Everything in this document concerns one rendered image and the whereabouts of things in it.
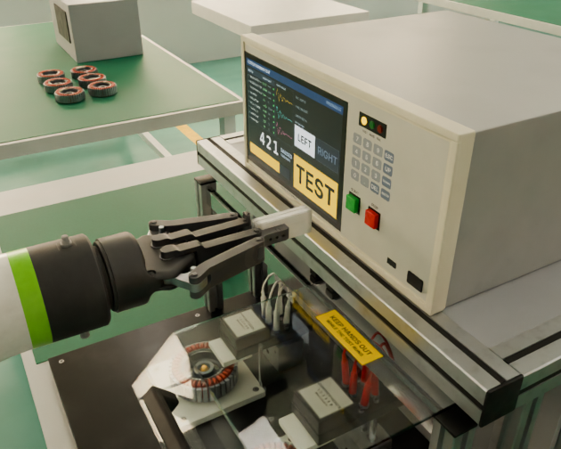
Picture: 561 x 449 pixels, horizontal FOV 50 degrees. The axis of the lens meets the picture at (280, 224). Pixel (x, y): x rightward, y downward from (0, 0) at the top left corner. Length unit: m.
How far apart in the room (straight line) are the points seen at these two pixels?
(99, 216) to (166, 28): 4.11
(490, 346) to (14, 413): 1.80
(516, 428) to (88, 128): 1.80
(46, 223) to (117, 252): 1.06
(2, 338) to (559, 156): 0.56
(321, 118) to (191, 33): 4.99
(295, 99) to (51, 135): 1.50
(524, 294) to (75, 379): 0.74
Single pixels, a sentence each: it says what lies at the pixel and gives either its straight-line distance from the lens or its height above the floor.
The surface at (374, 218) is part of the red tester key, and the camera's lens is 0.68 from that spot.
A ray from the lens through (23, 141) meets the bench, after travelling 2.19.
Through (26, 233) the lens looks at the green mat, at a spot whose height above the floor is 0.75.
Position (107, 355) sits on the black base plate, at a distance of 1.15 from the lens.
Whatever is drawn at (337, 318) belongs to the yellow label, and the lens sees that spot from 0.72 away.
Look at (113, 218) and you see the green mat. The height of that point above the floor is 0.75.
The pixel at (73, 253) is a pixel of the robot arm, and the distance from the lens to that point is 0.57.
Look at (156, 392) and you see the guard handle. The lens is 0.65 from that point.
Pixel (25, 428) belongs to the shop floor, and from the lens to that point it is 2.17.
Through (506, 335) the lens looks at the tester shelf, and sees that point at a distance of 0.66.
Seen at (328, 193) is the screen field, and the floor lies 1.17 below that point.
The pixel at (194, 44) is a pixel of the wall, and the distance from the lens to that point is 5.74.
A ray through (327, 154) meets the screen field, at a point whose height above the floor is 1.22.
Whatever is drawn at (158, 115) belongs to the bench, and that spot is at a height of 0.75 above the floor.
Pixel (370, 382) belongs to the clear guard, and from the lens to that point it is 0.65.
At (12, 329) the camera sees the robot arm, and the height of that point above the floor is 1.19.
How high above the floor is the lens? 1.52
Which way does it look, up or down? 30 degrees down
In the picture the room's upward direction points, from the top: straight up
